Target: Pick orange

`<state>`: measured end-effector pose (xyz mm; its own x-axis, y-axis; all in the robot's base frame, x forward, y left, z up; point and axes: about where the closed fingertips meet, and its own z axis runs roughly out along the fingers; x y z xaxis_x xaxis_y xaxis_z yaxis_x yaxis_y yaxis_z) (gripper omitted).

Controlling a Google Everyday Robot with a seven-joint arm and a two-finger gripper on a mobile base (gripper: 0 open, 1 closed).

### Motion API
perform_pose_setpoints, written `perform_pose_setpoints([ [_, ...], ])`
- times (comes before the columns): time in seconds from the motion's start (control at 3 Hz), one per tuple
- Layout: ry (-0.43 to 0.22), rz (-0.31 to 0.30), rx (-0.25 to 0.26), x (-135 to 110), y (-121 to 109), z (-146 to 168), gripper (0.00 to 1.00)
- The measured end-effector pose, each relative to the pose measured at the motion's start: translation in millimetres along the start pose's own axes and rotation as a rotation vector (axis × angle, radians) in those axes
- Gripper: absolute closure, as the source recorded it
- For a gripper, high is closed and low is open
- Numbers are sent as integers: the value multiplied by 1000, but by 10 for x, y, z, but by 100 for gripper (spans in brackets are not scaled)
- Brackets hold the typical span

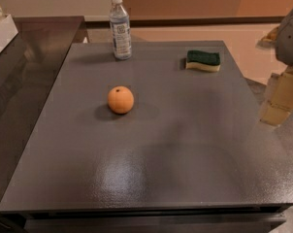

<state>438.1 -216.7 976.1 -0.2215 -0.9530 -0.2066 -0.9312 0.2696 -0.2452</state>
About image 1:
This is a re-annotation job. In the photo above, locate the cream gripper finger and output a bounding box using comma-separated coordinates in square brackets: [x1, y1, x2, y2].
[259, 26, 279, 46]
[260, 66, 293, 126]

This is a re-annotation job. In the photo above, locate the orange fruit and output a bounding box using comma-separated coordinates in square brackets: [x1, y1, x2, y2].
[108, 86, 134, 115]

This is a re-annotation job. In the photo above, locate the clear plastic water bottle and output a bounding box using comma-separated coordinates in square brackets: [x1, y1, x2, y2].
[110, 0, 132, 60]

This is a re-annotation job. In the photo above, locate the white box at left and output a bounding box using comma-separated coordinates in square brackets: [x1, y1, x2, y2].
[0, 15, 18, 53]

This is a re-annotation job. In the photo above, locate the green and yellow sponge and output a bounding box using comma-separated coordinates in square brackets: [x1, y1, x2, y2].
[185, 50, 220, 72]

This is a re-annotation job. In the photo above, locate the dark side table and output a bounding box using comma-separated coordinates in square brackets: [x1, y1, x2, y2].
[0, 17, 88, 202]

